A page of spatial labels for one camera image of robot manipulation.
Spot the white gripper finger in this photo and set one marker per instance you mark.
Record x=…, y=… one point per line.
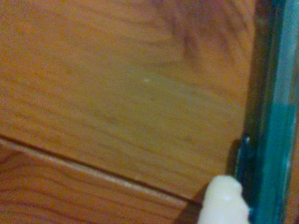
x=223, y=203

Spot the teal mechanical pencil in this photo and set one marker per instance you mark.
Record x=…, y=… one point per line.
x=271, y=140

